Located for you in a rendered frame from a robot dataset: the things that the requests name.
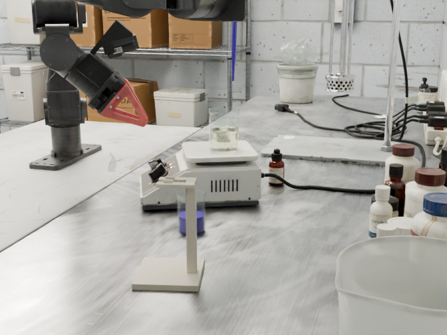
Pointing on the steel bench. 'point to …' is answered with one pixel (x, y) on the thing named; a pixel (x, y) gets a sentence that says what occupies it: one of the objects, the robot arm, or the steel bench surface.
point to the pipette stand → (193, 270)
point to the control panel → (166, 175)
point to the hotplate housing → (211, 184)
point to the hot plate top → (191, 155)
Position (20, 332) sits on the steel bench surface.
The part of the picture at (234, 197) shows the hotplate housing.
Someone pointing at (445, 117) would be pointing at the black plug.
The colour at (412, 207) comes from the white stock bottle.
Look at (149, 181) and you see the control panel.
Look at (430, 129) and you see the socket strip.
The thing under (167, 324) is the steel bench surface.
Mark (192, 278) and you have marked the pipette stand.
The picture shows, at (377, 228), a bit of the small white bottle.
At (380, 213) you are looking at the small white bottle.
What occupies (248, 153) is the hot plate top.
